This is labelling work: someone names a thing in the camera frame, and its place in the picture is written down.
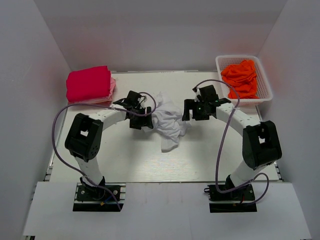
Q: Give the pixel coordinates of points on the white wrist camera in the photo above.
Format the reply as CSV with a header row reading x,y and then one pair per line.
x,y
141,102
198,97

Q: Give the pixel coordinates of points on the white plastic basket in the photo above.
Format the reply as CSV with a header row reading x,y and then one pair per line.
x,y
264,91

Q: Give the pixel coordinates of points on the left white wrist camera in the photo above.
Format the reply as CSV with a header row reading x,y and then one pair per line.
x,y
141,102

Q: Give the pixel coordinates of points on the white t shirt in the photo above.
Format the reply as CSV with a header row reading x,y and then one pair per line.
x,y
167,121

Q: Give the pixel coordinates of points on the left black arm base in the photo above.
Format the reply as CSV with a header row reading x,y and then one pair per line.
x,y
92,200

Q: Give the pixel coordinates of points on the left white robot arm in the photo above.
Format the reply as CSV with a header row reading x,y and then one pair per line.
x,y
84,138

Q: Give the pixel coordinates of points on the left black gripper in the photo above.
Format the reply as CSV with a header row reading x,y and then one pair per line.
x,y
145,121

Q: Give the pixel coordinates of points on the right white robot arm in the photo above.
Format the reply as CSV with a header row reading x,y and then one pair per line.
x,y
260,141

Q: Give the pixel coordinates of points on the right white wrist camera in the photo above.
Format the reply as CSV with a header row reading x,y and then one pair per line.
x,y
198,97

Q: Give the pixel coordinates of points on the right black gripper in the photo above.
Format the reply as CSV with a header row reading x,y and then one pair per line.
x,y
188,105

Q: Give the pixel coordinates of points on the folded magenta t shirt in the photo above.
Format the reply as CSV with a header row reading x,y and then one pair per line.
x,y
88,75

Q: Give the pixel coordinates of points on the orange t shirt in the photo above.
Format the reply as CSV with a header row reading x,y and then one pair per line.
x,y
242,78

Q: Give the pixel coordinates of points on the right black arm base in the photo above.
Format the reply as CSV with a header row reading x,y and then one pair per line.
x,y
238,201

